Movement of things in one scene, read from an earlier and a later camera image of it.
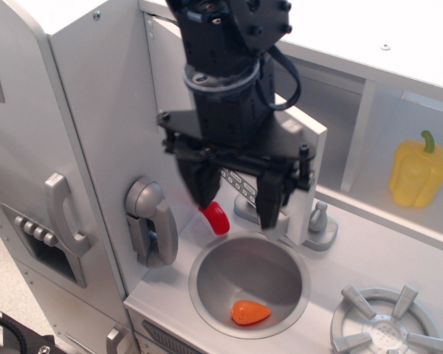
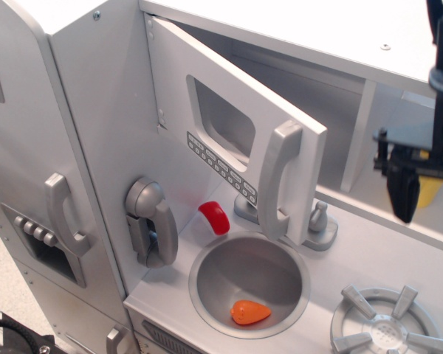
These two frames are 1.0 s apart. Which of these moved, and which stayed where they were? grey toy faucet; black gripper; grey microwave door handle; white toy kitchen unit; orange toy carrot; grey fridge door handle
Moved: grey microwave door handle; black gripper
Stayed: white toy kitchen unit; grey toy faucet; grey fridge door handle; orange toy carrot
